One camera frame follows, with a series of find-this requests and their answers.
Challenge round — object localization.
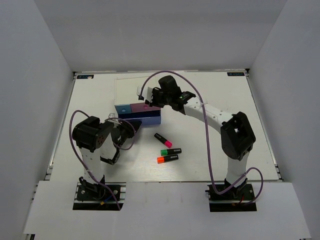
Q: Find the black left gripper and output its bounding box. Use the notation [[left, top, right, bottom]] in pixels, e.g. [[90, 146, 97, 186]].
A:
[[116, 120, 142, 151]]

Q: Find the pink drawer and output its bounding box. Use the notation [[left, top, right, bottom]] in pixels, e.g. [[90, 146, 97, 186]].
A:
[[130, 102, 161, 113]]

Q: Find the pink highlighter marker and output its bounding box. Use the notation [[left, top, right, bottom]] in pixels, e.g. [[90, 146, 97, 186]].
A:
[[154, 133, 173, 149]]

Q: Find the green highlighter marker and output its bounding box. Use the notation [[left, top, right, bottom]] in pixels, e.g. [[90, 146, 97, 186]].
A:
[[160, 148, 182, 157]]

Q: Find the orange highlighter marker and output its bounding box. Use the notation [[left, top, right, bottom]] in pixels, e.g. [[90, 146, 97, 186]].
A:
[[157, 154, 179, 164]]

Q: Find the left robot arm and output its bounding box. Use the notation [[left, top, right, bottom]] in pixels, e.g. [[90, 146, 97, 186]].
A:
[[71, 116, 142, 200]]

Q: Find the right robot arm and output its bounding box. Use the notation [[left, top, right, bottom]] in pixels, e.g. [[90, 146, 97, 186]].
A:
[[137, 75, 256, 200]]

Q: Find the cream drawer cabinet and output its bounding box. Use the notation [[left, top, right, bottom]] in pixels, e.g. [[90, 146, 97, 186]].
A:
[[114, 76, 148, 106]]

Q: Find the left table label sticker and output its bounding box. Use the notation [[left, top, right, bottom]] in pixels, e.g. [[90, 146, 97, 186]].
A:
[[76, 74, 94, 79]]

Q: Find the table label sticker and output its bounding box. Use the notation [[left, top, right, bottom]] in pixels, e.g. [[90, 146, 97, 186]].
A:
[[227, 72, 245, 77], [76, 74, 94, 79]]

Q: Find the right table label sticker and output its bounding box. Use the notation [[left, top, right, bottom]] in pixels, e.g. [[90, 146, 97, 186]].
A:
[[227, 72, 245, 77]]

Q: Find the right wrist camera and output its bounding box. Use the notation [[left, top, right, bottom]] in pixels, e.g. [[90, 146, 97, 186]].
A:
[[136, 86, 153, 103]]

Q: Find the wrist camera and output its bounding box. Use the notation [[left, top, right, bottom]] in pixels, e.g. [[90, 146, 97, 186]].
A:
[[136, 86, 153, 103], [105, 113, 119, 124]]

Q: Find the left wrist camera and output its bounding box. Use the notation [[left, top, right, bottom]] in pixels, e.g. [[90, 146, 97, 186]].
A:
[[105, 113, 119, 124]]

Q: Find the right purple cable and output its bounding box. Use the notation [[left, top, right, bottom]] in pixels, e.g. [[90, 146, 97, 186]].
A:
[[139, 71, 264, 206]]

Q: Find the purple cable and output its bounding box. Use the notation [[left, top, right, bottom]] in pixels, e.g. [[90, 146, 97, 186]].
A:
[[68, 110, 138, 210], [139, 71, 264, 206]]

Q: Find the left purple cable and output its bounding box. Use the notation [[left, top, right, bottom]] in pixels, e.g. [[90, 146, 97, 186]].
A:
[[68, 110, 138, 210]]

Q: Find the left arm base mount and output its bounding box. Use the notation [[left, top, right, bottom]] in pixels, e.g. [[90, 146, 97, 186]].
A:
[[72, 182, 126, 211]]

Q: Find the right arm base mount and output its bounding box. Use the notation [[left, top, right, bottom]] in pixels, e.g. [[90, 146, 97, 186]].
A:
[[205, 184, 257, 213]]

